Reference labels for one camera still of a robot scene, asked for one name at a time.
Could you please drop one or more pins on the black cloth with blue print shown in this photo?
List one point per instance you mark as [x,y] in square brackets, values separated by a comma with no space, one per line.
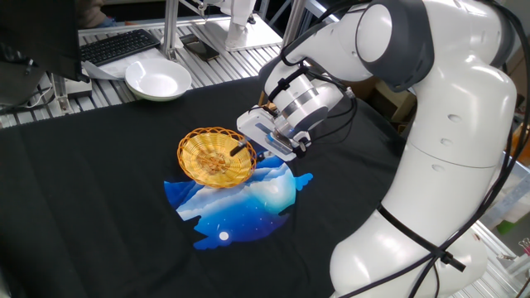
[103,186]

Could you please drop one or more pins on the small aluminium bracket post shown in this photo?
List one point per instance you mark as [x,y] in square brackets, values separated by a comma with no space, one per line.
[62,99]

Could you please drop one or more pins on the white bowl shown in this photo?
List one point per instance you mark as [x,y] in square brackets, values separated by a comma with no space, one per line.
[157,78]

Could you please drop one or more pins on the white paper sheet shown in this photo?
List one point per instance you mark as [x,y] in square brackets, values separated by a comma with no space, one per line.
[103,70]

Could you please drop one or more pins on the orange woven basket dish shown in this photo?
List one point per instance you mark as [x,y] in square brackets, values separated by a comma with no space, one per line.
[207,161]

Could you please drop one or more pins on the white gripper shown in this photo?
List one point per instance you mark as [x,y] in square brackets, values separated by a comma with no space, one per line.
[252,124]

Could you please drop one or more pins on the black monitor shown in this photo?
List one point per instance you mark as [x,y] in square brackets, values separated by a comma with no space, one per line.
[37,33]

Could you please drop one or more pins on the metal base plate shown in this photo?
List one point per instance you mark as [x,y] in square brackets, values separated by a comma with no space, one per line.
[265,35]

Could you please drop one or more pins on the black keyboard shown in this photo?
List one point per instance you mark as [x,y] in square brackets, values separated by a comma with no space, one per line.
[116,46]

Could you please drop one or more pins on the person in brown top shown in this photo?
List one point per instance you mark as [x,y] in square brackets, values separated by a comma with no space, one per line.
[89,12]

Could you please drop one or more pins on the aluminium extrusion post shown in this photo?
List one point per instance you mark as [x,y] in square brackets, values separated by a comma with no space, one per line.
[295,16]
[170,25]

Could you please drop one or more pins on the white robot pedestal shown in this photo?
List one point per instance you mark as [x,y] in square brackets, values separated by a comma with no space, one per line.
[240,25]

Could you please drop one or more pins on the black smartphone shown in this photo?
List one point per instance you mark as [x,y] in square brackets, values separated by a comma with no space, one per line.
[200,47]

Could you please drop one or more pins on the green plastic object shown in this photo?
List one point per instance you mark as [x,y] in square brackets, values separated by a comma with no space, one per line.
[506,227]

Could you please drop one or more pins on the grey monitor base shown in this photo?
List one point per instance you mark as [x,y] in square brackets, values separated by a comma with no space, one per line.
[20,87]

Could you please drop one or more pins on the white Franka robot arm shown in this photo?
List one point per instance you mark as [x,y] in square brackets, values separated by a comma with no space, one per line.
[455,124]

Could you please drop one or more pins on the silver gripper-mounted camera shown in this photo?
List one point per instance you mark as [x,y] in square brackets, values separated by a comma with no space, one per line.
[285,142]

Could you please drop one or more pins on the brown cardboard box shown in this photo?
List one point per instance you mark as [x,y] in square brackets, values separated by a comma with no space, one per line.
[393,105]

